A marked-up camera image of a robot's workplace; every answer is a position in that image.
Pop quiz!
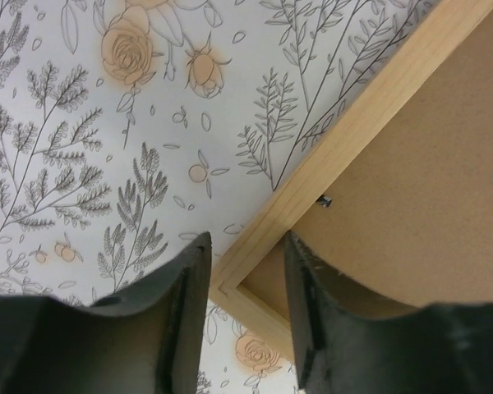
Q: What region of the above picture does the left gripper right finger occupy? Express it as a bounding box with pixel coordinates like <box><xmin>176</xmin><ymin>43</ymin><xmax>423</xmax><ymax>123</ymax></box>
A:
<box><xmin>284</xmin><ymin>232</ymin><xmax>493</xmax><ymax>393</ymax></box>

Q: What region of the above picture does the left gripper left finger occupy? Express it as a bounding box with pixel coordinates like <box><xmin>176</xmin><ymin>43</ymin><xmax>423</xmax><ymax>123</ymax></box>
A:
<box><xmin>0</xmin><ymin>232</ymin><xmax>212</xmax><ymax>393</ymax></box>

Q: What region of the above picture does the wooden picture frame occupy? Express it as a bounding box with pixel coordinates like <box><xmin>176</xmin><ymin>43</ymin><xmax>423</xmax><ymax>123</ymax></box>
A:
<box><xmin>210</xmin><ymin>1</ymin><xmax>493</xmax><ymax>359</ymax></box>

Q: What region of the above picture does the floral patterned table mat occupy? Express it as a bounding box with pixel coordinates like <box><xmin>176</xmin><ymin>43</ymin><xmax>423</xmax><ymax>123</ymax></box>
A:
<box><xmin>0</xmin><ymin>0</ymin><xmax>449</xmax><ymax>394</ymax></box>

